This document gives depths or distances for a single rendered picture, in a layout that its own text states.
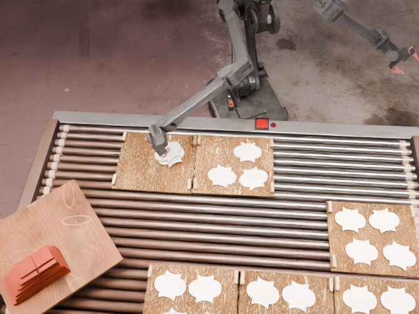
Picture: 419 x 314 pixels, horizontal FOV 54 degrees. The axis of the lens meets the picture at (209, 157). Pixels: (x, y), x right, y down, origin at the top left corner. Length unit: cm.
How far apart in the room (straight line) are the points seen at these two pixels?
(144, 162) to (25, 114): 190
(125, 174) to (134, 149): 16
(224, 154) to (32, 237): 102
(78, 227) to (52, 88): 219
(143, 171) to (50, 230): 53
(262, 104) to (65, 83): 181
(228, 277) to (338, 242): 55
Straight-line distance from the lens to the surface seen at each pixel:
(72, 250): 199
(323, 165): 226
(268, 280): 196
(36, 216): 212
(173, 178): 215
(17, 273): 188
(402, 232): 218
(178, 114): 194
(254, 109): 324
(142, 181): 217
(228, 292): 193
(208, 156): 220
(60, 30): 454
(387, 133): 247
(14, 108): 402
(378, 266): 209
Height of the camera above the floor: 282
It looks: 59 degrees down
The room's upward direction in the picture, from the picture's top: 3 degrees counter-clockwise
